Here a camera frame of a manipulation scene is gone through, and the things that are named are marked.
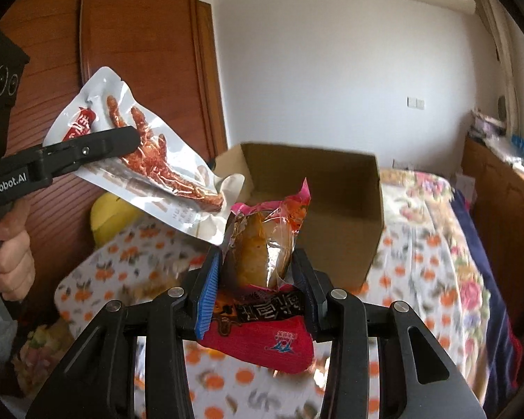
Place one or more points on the white chicken feet snack packet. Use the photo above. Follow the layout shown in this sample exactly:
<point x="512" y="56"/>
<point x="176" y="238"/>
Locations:
<point x="170" y="152"/>

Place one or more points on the row of blue bottles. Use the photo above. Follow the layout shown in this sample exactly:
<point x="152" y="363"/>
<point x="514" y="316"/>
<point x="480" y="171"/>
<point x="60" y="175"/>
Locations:
<point x="520" y="145"/>

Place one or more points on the cardboard box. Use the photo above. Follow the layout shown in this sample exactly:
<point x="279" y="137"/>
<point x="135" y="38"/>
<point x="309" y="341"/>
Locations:
<point x="332" y="209"/>

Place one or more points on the person's left hand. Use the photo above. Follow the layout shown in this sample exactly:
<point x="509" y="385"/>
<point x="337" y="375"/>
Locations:
<point x="8" y="257"/>

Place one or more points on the floral blanket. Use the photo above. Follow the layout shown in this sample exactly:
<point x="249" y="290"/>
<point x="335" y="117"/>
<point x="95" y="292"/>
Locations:
<point x="436" y="235"/>

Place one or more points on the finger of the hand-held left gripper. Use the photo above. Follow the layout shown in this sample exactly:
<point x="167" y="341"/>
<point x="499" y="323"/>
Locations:
<point x="96" y="146"/>

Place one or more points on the white wall switch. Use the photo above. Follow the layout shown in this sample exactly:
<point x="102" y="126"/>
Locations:
<point x="415" y="102"/>

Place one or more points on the wooden wardrobe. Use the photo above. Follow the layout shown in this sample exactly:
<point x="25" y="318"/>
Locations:
<point x="135" y="30"/>

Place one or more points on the pink red snack packet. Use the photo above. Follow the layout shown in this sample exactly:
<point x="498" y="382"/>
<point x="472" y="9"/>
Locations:
<point x="262" y="345"/>

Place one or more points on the wooden cabinet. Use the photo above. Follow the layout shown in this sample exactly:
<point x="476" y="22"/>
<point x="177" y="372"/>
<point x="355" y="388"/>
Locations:
<point x="502" y="209"/>

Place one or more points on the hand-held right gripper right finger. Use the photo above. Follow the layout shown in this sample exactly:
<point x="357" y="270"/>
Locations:
<point x="308" y="297"/>

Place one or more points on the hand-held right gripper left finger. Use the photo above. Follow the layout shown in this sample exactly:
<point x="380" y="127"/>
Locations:
<point x="207" y="297"/>

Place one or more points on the floral cloth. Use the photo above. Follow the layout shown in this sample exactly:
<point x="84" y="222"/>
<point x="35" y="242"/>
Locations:
<point x="39" y="358"/>

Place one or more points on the yellow plush toy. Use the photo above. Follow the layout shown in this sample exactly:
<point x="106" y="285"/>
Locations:
<point x="109" y="218"/>

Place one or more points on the pile of small boxes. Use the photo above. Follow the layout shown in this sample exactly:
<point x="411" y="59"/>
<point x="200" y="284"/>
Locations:
<point x="484" y="124"/>

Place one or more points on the orange print bed sheet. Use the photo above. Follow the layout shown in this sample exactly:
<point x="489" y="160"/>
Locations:
<point x="113" y="270"/>

